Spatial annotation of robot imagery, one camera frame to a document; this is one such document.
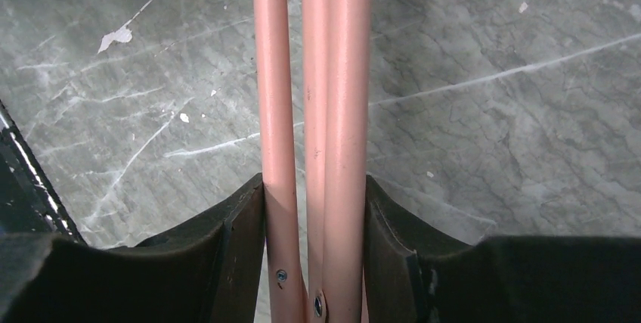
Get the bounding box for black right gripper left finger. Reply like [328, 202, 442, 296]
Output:
[1, 174, 265, 322]

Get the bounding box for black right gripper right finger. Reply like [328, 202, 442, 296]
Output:
[364, 177, 640, 322]

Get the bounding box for pink tripod music stand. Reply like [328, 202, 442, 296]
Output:
[253, 0, 371, 322]

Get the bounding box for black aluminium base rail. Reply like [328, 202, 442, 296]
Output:
[1, 104, 86, 244]

